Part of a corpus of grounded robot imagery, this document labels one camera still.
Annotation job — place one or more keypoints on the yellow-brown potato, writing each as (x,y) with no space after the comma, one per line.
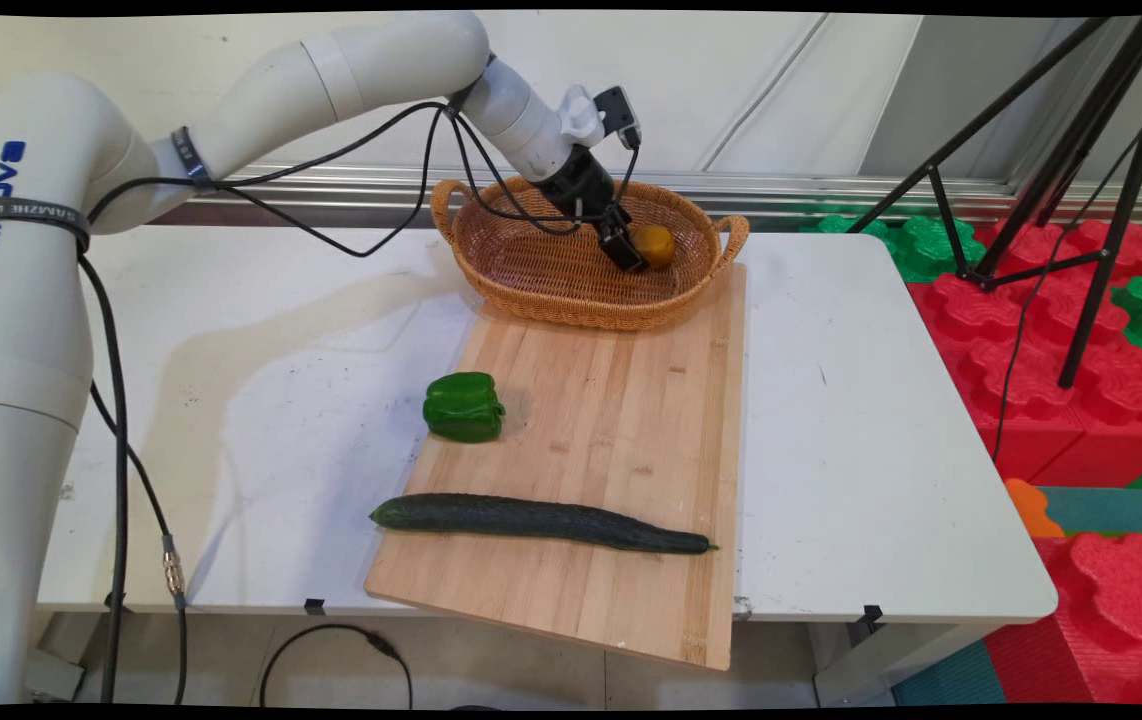
(659,247)

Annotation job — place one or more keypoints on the dark green cucumber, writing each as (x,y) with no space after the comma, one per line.
(531,520)

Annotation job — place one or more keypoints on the white table leg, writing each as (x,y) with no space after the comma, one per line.
(881,665)

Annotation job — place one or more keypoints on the aluminium wall rail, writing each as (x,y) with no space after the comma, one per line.
(831,190)

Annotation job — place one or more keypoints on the black tripod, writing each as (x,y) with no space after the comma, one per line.
(1101,160)

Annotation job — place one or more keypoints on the black table edge clip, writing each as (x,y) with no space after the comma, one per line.
(871,617)
(315,606)
(114,601)

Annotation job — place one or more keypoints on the woven wicker basket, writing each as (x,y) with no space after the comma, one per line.
(551,280)

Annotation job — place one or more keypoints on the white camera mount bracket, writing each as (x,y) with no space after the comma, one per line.
(581,115)

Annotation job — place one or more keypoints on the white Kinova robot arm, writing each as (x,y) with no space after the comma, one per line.
(31,350)

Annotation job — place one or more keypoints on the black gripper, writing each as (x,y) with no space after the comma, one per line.
(581,182)

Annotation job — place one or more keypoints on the wooden cutting board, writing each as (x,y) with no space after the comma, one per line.
(601,450)

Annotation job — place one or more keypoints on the orange foam piece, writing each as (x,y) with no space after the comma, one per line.
(1029,508)

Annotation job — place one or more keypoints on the teal foam mat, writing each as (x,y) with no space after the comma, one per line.
(1121,510)

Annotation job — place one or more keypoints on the green bell pepper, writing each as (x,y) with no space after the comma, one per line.
(463,407)

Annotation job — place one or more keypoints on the large red foam block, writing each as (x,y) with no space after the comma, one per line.
(1031,380)

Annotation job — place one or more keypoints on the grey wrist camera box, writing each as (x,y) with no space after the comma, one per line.
(619,115)

